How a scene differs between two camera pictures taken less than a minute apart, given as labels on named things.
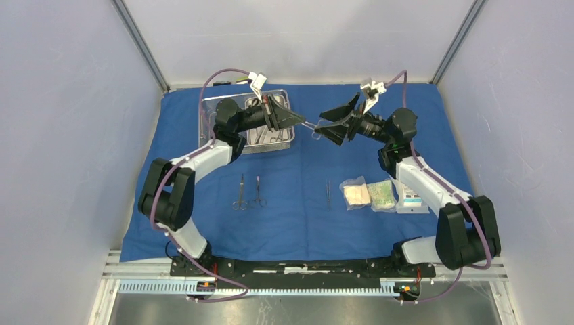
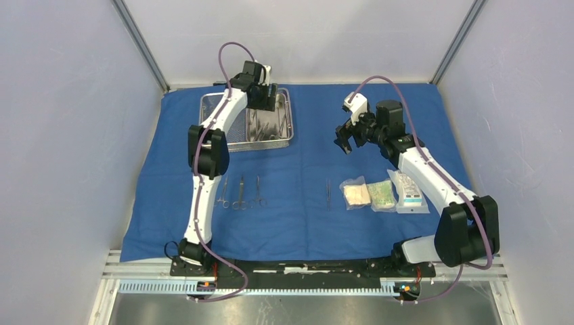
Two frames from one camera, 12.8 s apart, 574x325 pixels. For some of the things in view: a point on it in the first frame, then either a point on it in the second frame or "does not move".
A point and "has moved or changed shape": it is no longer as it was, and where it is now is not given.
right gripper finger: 335,133 -> 359,137
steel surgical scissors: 240,203 does not move
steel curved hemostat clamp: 313,126 -> 225,203
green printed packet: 382,196 does not move
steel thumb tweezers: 327,186 does not move
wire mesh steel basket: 265,139 does not move
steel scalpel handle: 262,134 has moved or changed shape
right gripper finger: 336,113 -> 342,135
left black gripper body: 252,117 -> 262,101
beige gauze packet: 355,193 does not move
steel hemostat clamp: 279,138 -> 260,129
